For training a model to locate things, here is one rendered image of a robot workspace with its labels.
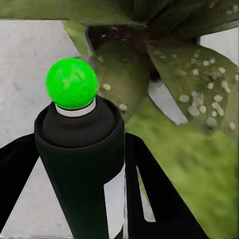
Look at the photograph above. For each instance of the insectifuge atomizer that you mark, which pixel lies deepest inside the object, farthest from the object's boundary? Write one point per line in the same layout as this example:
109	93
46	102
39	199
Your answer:
80	139

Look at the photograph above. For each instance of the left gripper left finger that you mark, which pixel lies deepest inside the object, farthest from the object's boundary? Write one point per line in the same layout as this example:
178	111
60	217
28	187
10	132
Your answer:
17	160

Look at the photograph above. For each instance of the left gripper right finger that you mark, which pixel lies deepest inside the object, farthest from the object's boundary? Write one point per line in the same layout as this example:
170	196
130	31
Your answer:
174	219

